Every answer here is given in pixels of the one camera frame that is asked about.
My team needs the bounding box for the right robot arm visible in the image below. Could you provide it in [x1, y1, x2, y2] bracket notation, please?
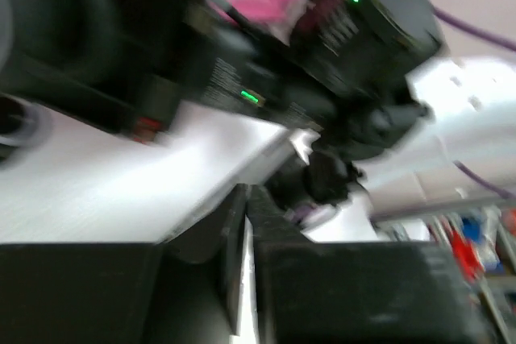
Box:
[190, 0, 515, 210]

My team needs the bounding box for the pink hard-shell suitcase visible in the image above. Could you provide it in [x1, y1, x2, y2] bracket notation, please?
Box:
[1, 0, 336, 142]

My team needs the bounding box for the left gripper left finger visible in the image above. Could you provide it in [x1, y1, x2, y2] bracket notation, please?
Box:
[1, 184, 247, 343]

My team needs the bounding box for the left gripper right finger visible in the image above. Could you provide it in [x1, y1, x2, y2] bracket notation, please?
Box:
[247, 186, 493, 343]

